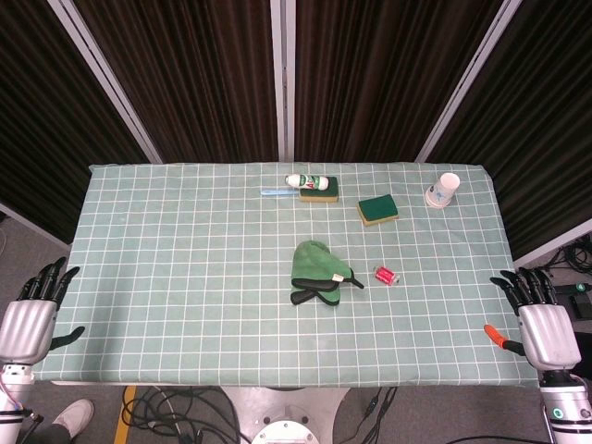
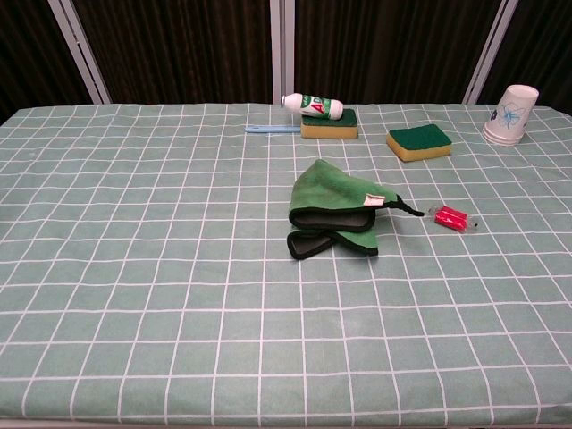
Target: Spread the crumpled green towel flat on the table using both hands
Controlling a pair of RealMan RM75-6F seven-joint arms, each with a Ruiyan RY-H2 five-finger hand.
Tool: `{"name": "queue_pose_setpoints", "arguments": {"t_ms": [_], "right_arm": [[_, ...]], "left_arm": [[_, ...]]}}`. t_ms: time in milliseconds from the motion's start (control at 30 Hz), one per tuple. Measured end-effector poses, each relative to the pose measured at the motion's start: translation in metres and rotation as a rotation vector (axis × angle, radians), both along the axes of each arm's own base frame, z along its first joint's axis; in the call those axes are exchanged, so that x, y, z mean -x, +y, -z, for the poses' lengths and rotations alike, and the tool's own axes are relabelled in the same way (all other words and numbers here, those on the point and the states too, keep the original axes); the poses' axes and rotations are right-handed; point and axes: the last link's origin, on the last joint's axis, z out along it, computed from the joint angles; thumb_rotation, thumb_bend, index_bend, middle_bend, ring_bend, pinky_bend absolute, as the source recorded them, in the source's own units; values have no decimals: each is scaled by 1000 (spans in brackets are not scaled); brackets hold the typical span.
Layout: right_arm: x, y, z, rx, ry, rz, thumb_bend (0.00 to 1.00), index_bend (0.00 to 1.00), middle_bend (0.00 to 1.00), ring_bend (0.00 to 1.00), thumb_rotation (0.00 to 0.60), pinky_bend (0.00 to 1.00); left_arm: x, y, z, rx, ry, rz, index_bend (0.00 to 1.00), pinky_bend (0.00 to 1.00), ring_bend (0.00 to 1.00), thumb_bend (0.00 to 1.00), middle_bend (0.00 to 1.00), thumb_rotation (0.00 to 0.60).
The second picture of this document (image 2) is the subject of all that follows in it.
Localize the white bottle green label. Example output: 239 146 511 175
280 92 344 121

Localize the white partition post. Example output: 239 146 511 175
461 0 522 105
269 0 296 106
47 0 112 105

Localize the yellow and green sponge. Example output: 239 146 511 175
385 123 453 163
299 108 360 140

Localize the blue toothbrush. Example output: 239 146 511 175
244 125 302 134

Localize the white paper cup stack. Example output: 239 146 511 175
482 83 541 147

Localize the green and black cloth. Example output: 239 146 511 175
286 158 425 261

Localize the green checked tablecloth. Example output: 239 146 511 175
0 103 572 425

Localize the red candy clear wrapper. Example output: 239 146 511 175
427 205 479 234

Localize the dark ribbed partition panel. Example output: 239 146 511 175
477 0 572 113
293 0 504 105
73 0 273 105
0 0 93 122

